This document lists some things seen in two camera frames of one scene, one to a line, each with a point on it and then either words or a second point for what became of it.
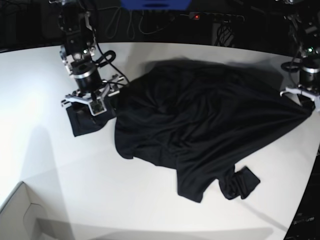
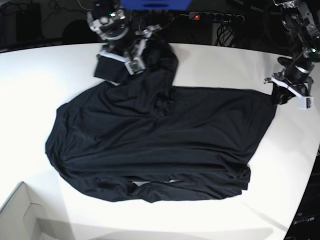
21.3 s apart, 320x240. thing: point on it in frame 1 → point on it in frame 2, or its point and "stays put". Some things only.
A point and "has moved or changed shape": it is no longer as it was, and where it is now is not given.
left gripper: [95, 101] → [129, 48]
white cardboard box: [23, 217] stays put
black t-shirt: [197, 119] has moved or changed shape
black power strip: [218, 17] stays put
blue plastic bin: [156, 5] stays put
